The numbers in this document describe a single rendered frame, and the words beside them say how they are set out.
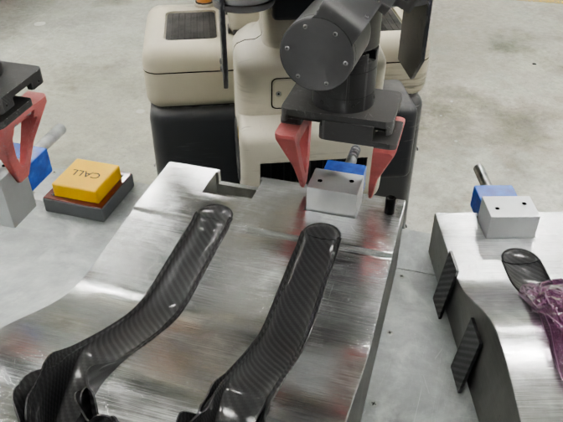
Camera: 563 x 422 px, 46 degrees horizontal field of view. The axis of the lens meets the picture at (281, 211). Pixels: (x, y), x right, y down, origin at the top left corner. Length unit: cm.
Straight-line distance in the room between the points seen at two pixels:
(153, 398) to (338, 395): 12
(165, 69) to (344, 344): 80
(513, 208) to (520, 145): 193
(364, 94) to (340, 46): 11
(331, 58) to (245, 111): 51
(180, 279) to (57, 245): 23
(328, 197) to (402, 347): 16
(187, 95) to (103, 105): 162
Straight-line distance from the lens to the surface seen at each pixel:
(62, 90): 303
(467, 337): 61
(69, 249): 79
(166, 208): 67
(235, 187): 72
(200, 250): 63
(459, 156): 250
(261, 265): 60
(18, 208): 65
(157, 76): 124
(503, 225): 70
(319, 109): 60
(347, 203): 64
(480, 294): 63
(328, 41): 49
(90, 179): 83
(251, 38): 101
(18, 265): 78
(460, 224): 72
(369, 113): 60
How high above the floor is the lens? 128
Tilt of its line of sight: 37 degrees down
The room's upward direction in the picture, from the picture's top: straight up
